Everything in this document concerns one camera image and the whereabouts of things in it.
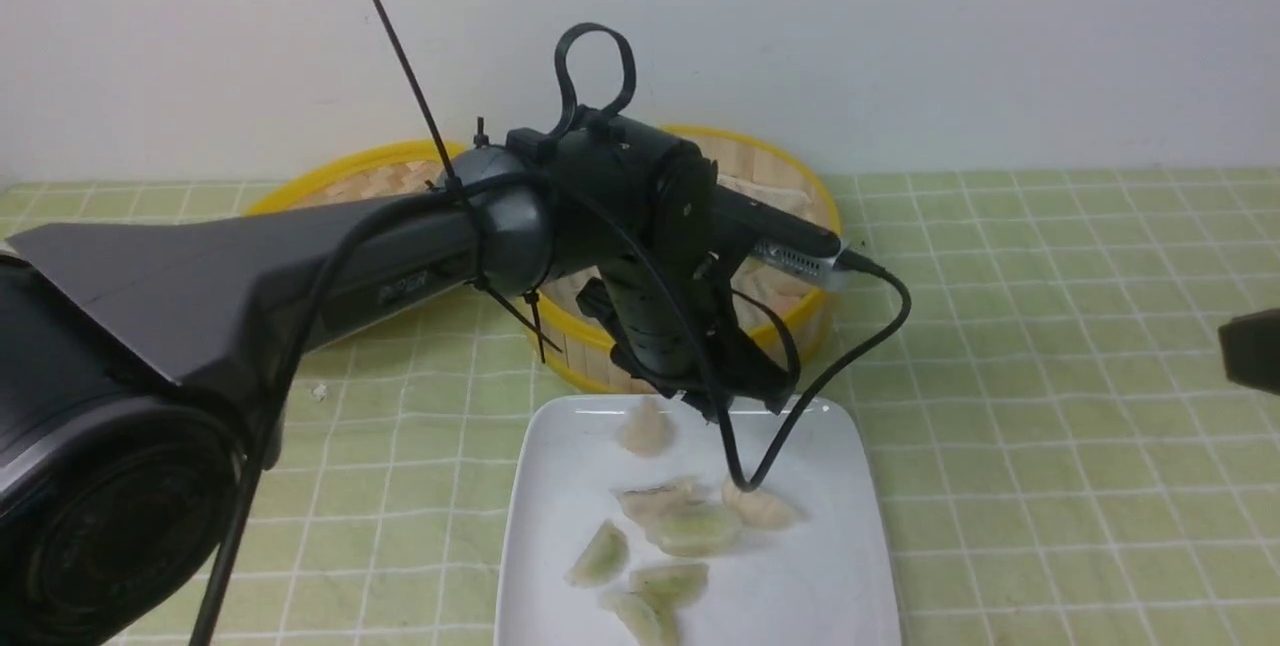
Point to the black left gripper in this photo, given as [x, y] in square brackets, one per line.
[673, 324]

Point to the pale pink dumpling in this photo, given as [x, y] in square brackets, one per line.
[647, 430]

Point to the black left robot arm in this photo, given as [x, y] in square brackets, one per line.
[146, 367]

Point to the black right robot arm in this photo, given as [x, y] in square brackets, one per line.
[1252, 351]

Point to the cream pleated dumpling on plate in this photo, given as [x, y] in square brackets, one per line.
[759, 509]

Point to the pale dumpling on plate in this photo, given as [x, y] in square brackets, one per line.
[643, 505]

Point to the large green dumpling on plate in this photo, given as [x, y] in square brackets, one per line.
[696, 530]

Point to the green dumpling lower on plate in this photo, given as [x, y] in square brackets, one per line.
[671, 586]

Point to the white square plate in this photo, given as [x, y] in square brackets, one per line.
[825, 581]

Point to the green dumpling left on plate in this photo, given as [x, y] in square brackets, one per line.
[605, 556]

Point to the green dumpling at plate edge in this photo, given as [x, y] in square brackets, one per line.
[649, 621]

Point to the yellow rimmed bamboo steamer basket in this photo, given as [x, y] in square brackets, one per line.
[583, 354]

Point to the white steamer liner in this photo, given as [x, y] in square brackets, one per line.
[797, 202]

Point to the green checkered tablecloth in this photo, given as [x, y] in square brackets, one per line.
[1057, 453]

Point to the yellow rimmed bamboo steamer lid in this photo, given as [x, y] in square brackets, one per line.
[389, 170]

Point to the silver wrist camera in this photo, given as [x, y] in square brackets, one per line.
[746, 228]

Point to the black cable tie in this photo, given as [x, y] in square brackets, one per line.
[418, 94]

